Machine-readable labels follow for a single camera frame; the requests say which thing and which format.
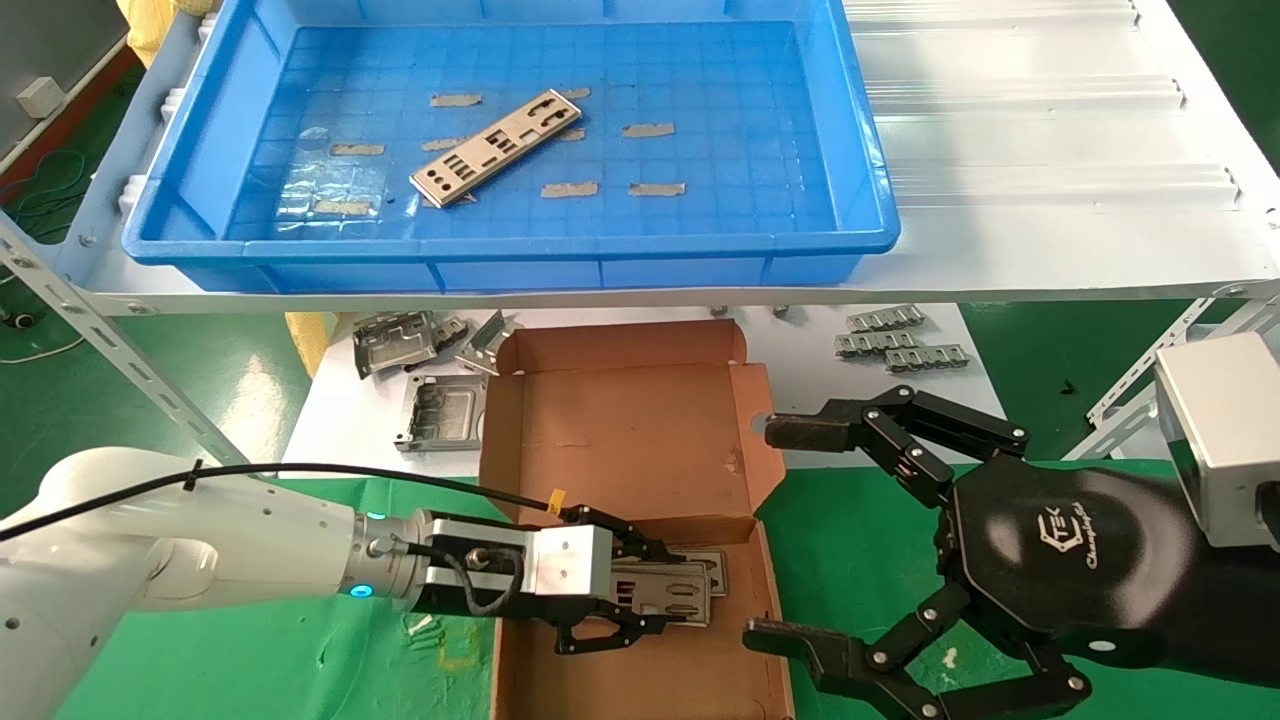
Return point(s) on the yellow plastic sheet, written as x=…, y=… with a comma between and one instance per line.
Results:
x=150, y=30
x=308, y=340

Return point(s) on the green table cloth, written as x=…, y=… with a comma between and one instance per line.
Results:
x=300, y=670

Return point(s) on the blue plastic tray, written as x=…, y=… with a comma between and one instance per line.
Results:
x=700, y=230

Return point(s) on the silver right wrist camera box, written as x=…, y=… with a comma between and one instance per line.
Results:
x=1220, y=430

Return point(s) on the bent metal bracket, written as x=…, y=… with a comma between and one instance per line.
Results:
x=395, y=345

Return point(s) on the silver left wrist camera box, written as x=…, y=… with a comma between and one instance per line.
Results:
x=572, y=562

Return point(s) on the small metal part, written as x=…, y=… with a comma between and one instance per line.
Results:
x=452, y=328

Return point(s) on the slotted metal shield plate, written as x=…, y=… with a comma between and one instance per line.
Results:
x=675, y=592
x=495, y=145
x=706, y=557

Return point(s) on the flat metal frame part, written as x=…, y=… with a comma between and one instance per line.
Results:
x=440, y=410

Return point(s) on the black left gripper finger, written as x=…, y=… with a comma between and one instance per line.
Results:
x=640, y=540
x=610, y=635

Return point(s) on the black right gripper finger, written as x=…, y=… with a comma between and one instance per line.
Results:
x=830, y=428
x=850, y=670

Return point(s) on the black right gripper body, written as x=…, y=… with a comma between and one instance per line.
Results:
x=1070, y=560

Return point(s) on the brown cardboard box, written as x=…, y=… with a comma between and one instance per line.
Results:
x=620, y=440

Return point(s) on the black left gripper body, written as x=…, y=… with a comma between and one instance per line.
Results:
x=630, y=580

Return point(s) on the angled metal part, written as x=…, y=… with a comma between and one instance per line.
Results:
x=485, y=345

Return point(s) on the white electrical box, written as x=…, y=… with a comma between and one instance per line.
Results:
x=40, y=96

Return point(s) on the white ribbed plastic sheet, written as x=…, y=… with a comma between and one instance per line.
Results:
x=1000, y=140

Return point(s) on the slotted metal strip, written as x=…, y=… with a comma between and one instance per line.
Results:
x=928, y=358
x=885, y=318
x=875, y=344

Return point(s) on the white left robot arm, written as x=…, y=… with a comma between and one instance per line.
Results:
x=200, y=550

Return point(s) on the white metal shelf rack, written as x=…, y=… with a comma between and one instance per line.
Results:
x=1000, y=250

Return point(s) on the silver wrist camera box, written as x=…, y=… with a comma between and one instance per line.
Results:
x=572, y=562
x=1220, y=430

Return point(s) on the clear tape patch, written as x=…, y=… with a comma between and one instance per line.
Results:
x=325, y=185

